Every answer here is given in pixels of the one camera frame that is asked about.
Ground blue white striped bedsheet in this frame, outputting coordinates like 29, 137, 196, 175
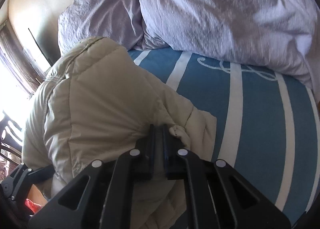
129, 48, 319, 224

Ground lavender crinkled duvet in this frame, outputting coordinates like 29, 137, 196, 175
58, 0, 319, 97

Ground cream puffer jacket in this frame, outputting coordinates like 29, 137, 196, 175
22, 37, 217, 228

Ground black flat panel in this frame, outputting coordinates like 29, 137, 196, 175
28, 28, 61, 66

